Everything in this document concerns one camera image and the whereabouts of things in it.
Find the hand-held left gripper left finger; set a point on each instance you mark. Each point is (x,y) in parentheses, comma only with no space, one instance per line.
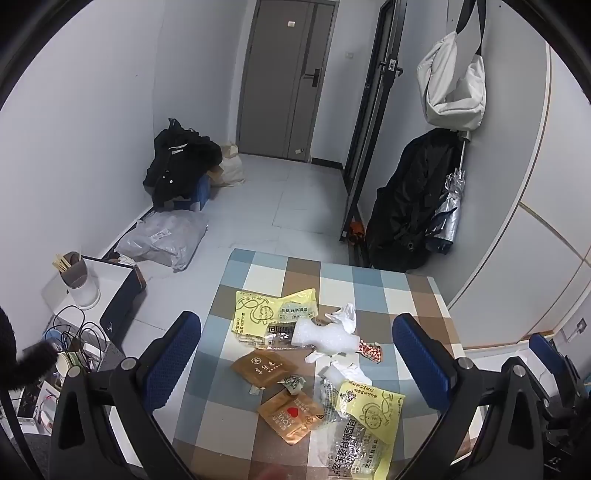
(171,353)

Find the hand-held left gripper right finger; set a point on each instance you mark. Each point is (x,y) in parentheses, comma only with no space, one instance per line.
(422,357)

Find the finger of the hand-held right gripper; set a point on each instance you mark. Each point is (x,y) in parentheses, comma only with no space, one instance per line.
(547,356)

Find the red white patterned wrapper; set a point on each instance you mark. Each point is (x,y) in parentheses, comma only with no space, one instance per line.
(371,351)

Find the small white tissue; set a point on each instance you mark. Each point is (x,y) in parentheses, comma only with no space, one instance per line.
(346,371)

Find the yellow clear bread wrapper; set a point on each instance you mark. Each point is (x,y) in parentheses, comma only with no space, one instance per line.
(369,415)
(254,314)

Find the brown snack packet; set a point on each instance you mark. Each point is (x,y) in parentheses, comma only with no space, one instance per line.
(263,369)

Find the small green white wrapper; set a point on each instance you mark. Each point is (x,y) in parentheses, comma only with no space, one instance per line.
(292,383)

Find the orange packet with red heart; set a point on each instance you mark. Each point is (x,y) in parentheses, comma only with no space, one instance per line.
(288,415)

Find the white shoulder bag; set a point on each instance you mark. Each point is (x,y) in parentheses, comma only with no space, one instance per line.
(455,101)

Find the grey speckled shelf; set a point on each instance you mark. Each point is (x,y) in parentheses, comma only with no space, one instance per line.
(111,355)

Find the navy box with white lid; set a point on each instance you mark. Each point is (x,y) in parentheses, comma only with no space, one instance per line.
(124,304)

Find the white wardrobe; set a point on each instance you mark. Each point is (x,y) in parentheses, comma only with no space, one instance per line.
(531,277)

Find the white chopstick holder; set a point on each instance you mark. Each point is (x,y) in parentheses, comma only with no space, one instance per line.
(85,290)

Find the green striped paper bowl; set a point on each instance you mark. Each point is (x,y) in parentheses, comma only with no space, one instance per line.
(64,362)

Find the grey plastic parcel bag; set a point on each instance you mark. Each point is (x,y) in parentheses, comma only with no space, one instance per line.
(161,237)

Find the checkered tablecloth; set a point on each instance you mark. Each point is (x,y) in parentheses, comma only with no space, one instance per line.
(258,266)

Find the silver folding umbrella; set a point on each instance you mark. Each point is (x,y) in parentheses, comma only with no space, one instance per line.
(445,221)

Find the wooden chopsticks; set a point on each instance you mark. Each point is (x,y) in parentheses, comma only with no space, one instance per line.
(60,264)

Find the orange tool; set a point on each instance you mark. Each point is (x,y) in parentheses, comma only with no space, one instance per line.
(356,229)

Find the black hanging jacket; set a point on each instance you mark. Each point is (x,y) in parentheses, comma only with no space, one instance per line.
(411,207)

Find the black fuzzy sleeve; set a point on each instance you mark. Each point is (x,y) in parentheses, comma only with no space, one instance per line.
(14,360)

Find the blue box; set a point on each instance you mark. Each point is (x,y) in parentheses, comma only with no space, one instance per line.
(203,194)

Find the brown cardboard piece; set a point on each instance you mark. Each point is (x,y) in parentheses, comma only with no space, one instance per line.
(214,174)

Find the black coat pile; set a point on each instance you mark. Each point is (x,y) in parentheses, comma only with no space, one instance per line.
(180,166)

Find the beige tote bag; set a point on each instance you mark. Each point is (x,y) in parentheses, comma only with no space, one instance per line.
(233,170)

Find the black framed glass door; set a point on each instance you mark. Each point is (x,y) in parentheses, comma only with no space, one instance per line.
(364,152)

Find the grey door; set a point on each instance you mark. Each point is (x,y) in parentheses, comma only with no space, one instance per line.
(277,92)

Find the wall socket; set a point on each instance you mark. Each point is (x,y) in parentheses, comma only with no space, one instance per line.
(576,330)

